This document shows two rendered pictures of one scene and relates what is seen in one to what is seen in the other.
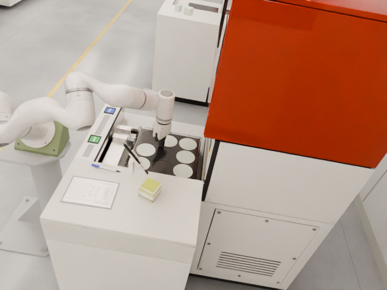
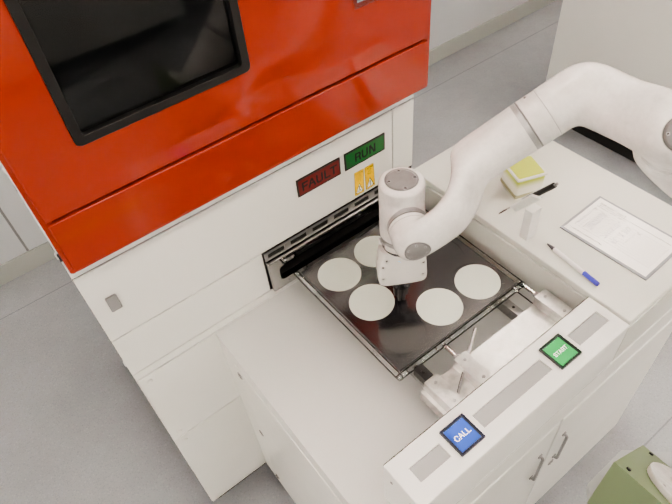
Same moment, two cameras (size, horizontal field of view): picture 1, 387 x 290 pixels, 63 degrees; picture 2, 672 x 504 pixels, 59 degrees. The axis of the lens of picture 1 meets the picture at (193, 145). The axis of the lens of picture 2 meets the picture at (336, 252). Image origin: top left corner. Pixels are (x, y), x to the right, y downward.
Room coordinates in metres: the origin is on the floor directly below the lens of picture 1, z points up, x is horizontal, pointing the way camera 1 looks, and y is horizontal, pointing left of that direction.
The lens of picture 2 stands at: (1.83, 0.78, 1.95)
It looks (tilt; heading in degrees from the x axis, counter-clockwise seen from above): 48 degrees down; 238
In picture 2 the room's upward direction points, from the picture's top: 6 degrees counter-clockwise
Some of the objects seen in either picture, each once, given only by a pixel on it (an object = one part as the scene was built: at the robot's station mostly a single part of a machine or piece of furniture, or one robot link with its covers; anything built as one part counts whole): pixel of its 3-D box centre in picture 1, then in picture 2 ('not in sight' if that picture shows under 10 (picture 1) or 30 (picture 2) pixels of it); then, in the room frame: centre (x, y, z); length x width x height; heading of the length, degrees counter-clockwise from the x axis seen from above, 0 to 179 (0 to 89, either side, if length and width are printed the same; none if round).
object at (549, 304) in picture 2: not in sight; (553, 307); (1.06, 0.40, 0.89); 0.08 x 0.03 x 0.03; 91
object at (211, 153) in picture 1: (213, 121); (273, 228); (1.45, -0.08, 1.02); 0.82 x 0.03 x 0.40; 1
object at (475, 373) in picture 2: (120, 138); (473, 371); (1.30, 0.40, 0.89); 0.08 x 0.03 x 0.03; 91
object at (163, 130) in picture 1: (163, 127); (400, 257); (1.30, 0.17, 1.03); 0.10 x 0.07 x 0.11; 151
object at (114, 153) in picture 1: (116, 151); (498, 357); (1.23, 0.40, 0.87); 0.36 x 0.08 x 0.03; 1
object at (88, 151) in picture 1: (102, 134); (509, 409); (1.31, 0.50, 0.89); 0.55 x 0.09 x 0.14; 1
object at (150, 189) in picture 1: (150, 190); (522, 178); (0.90, 0.15, 1.00); 0.07 x 0.07 x 0.07; 71
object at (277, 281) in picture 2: (204, 159); (343, 232); (1.27, -0.07, 0.89); 0.44 x 0.02 x 0.10; 1
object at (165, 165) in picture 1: (165, 153); (405, 278); (1.25, 0.14, 0.90); 0.34 x 0.34 x 0.01; 1
